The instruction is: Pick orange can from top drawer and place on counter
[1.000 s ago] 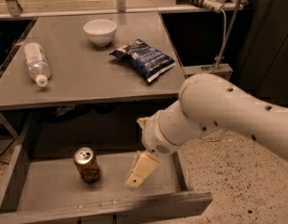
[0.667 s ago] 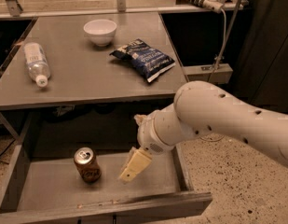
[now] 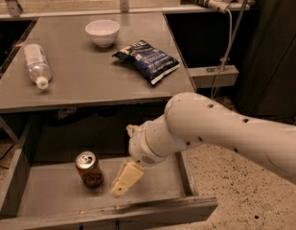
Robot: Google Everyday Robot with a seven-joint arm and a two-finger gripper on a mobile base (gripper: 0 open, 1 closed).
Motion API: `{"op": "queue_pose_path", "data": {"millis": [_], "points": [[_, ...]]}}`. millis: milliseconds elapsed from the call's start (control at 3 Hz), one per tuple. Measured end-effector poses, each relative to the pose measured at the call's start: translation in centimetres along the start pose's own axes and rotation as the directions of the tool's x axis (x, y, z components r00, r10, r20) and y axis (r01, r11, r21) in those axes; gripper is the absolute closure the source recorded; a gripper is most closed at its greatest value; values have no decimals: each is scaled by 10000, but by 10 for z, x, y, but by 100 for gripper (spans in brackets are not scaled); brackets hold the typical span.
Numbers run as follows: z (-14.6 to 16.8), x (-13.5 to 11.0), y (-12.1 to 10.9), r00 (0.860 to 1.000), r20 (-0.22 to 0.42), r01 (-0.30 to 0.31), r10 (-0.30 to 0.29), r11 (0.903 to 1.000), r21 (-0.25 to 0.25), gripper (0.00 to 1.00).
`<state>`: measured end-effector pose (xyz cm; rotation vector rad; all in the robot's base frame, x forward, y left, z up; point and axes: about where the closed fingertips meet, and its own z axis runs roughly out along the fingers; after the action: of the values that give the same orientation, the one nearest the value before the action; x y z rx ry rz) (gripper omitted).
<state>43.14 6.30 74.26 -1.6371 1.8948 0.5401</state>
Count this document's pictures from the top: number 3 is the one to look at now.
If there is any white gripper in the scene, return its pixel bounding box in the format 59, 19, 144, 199
110, 124, 165, 197

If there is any grey open top drawer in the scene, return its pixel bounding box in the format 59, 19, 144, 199
0, 116, 217, 230

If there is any clear plastic water bottle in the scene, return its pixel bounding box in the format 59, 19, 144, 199
24, 43, 52, 90

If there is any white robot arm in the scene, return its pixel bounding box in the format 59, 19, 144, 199
111, 92, 296, 196

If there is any grey metal bracket block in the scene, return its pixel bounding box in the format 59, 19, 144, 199
188, 65, 239, 89

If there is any dark cabinet at right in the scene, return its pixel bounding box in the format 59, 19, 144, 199
236, 0, 296, 121

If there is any grey counter cabinet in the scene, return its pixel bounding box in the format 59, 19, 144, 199
0, 12, 197, 146

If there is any black white striped handle device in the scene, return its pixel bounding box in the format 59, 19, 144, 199
180, 0, 231, 14

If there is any blue chip bag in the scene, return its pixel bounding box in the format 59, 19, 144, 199
113, 39, 179, 85

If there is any orange soda can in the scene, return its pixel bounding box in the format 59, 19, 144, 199
75, 151, 103, 188

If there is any white ceramic bowl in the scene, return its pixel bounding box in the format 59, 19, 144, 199
85, 19, 120, 48

